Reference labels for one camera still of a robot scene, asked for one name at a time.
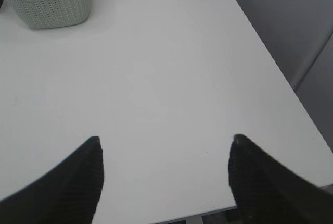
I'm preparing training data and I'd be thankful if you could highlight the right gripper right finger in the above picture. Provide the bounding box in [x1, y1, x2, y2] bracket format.
[228, 134, 332, 223]

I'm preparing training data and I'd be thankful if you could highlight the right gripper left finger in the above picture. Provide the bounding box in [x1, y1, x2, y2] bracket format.
[1, 136, 105, 223]

